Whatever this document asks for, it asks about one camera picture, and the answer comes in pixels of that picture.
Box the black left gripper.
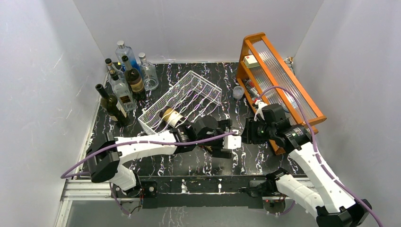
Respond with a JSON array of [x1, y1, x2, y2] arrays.
[[195, 121, 232, 158]]

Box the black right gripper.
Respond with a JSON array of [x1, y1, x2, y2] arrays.
[[240, 117, 276, 145]]

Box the clear round glass bottle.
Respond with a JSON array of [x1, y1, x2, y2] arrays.
[[139, 52, 159, 91]]

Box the green wine bottle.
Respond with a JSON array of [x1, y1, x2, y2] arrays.
[[122, 55, 147, 102]]

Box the clear bottom glass bottle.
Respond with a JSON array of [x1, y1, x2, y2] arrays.
[[109, 69, 137, 112]]

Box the dark black-capped wine bottle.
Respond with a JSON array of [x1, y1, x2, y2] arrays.
[[95, 84, 129, 127]]

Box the blue square glass bottle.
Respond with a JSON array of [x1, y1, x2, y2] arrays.
[[115, 40, 141, 72]]

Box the clear labelled wine bottle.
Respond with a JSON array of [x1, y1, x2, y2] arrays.
[[105, 58, 122, 74]]

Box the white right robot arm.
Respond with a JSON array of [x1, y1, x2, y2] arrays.
[[241, 101, 371, 227]]

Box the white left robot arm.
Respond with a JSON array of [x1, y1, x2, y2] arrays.
[[85, 116, 242, 197]]

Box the dark gold-capped wine bottle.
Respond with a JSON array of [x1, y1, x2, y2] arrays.
[[159, 106, 189, 128]]

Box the small clear plastic cup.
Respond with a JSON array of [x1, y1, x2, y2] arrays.
[[232, 86, 244, 100]]

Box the coloured marker pen pack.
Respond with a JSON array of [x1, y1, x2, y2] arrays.
[[244, 79, 260, 101]]

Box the orange wooden shelf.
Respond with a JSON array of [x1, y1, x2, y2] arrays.
[[235, 32, 327, 156]]

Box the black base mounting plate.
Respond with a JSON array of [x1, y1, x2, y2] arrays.
[[140, 175, 272, 209]]

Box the small white box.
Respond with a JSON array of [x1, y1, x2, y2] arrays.
[[242, 55, 260, 69]]

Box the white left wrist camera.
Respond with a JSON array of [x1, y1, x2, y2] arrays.
[[223, 129, 242, 150]]

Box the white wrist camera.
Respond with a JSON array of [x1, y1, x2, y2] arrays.
[[223, 129, 242, 150], [254, 99, 268, 121]]

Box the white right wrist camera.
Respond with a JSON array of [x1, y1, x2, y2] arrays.
[[254, 99, 268, 121]]

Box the white wire wine rack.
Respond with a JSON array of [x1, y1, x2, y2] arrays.
[[138, 70, 222, 135]]

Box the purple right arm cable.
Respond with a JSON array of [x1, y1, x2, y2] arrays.
[[255, 86, 384, 227]]

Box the aluminium frame rail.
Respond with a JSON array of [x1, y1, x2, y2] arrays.
[[54, 178, 352, 227]]

